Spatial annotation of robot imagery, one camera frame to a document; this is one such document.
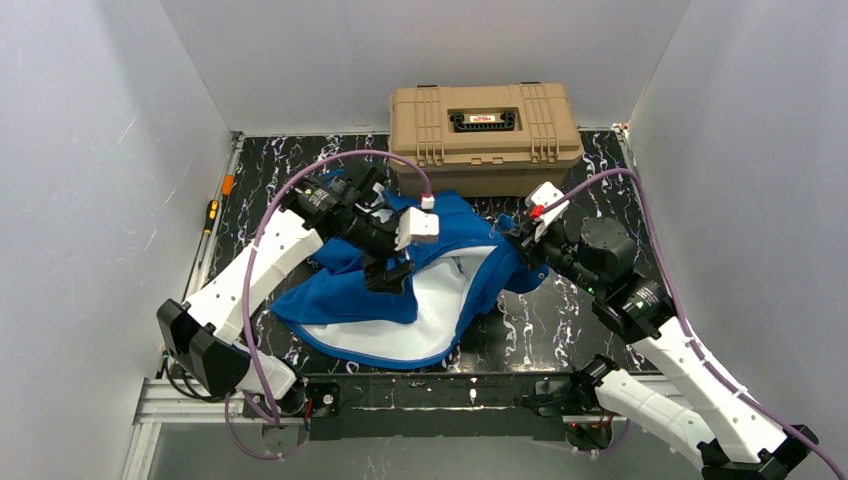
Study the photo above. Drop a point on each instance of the orange handled screwdriver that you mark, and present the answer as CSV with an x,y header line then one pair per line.
x,y
227,185

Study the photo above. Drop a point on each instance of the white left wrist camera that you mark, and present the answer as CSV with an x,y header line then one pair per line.
x,y
416,226

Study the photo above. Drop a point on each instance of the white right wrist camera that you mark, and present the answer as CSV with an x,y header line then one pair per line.
x,y
546,204

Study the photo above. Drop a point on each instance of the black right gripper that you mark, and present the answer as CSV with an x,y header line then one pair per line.
x,y
525,232

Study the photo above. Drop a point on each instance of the blue zip jacket white lining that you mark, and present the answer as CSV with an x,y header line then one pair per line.
x,y
454,280

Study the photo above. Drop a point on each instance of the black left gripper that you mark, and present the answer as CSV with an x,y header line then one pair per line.
x,y
389,266

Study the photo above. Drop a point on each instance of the yellow black handled screwdriver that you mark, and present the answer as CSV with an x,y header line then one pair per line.
x,y
211,215

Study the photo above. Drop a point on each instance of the tan plastic toolbox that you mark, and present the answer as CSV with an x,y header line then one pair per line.
x,y
491,141

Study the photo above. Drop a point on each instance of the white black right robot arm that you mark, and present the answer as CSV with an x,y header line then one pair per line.
x,y
715,430

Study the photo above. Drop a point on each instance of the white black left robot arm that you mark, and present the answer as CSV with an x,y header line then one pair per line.
x,y
204,335

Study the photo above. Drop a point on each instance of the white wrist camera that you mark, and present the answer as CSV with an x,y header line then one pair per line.
x,y
416,226
546,204

